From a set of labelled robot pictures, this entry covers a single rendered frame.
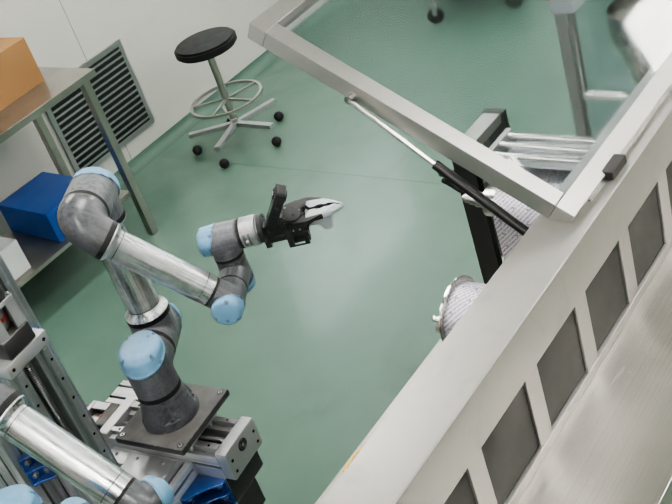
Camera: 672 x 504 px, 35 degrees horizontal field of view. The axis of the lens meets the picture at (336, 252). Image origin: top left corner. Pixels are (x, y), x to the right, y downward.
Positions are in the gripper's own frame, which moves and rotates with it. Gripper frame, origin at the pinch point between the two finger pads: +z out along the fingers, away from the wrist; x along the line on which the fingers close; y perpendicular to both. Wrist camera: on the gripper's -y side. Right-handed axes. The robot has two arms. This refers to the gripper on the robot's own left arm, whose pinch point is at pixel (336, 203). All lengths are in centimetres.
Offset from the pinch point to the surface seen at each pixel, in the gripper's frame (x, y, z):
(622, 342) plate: 89, -33, 52
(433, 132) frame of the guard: 73, -65, 32
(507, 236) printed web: 39, -13, 38
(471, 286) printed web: 52, -15, 30
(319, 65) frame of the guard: 62, -74, 18
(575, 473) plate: 112, -36, 41
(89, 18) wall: -306, 81, -157
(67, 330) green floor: -139, 144, -167
